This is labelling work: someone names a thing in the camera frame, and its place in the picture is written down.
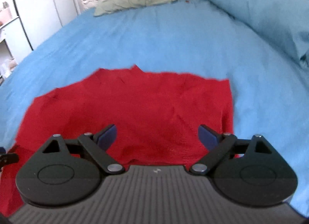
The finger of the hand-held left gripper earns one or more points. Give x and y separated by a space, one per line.
7 158

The blue rolled duvet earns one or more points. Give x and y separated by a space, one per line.
260 14

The white shelf unit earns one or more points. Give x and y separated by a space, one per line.
7 35

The red knit garment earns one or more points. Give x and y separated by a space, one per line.
135 108

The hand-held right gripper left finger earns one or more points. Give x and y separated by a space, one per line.
108 136

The white wardrobe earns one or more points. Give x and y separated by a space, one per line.
41 4

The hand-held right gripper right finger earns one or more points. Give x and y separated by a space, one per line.
207 137

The pale green pillow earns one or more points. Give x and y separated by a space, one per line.
134 0

